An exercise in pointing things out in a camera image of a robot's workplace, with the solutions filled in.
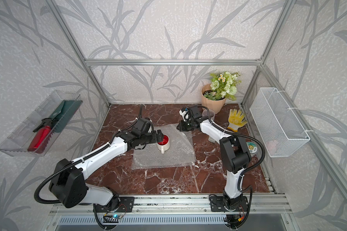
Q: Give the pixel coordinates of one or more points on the red handled pruning shears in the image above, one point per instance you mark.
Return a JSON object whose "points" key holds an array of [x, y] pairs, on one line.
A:
{"points": [[42, 136]]}

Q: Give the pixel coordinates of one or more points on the green tape roll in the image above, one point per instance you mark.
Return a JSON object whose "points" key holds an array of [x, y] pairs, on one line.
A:
{"points": [[252, 147]]}

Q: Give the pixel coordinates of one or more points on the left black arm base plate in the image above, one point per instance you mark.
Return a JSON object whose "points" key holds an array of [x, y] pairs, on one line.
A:
{"points": [[122, 204]]}

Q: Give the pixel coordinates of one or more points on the white wire mesh basket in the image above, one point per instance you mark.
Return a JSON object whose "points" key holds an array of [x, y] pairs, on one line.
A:
{"points": [[280, 129]]}

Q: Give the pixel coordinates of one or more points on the pale pink mug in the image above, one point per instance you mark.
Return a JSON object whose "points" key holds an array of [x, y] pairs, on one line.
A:
{"points": [[209, 113]]}

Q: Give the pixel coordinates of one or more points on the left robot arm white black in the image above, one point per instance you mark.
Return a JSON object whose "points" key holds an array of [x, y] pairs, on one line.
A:
{"points": [[67, 185]]}

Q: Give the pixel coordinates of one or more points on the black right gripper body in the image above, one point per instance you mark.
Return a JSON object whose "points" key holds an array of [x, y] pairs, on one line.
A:
{"points": [[186, 125]]}

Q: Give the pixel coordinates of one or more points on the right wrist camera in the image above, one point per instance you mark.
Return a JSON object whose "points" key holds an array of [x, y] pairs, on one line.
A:
{"points": [[184, 112]]}

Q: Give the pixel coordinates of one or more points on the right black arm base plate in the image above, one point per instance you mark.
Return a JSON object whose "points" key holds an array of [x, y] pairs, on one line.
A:
{"points": [[226, 204]]}

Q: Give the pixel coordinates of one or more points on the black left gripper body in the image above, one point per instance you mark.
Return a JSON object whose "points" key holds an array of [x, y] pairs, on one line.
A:
{"points": [[150, 138]]}

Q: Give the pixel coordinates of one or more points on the clear plastic wall bin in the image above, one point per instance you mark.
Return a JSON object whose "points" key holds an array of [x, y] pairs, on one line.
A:
{"points": [[17, 143]]}

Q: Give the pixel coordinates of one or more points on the aluminium mounting rail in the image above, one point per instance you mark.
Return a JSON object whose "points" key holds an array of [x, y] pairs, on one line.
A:
{"points": [[262, 203]]}

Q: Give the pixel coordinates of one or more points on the clear bubble wrap sheet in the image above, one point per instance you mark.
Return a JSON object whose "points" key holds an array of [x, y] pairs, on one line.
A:
{"points": [[181, 152]]}

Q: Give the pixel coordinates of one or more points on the terracotta flower pot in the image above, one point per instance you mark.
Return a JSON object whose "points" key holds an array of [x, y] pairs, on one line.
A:
{"points": [[215, 106]]}

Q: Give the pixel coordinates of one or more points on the green garden trowel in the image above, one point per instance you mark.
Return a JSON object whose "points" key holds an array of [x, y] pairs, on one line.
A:
{"points": [[63, 114]]}

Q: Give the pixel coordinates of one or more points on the white mug red inside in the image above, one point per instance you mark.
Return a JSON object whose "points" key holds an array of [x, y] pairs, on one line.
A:
{"points": [[164, 145]]}

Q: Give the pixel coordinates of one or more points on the yellow work glove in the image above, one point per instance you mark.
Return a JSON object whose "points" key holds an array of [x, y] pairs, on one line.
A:
{"points": [[236, 119]]}

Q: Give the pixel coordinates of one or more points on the green white artificial flowers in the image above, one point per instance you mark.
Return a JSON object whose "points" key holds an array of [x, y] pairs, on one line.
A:
{"points": [[223, 86]]}

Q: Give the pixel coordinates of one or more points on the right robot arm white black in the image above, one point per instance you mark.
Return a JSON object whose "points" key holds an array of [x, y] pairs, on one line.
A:
{"points": [[234, 150]]}

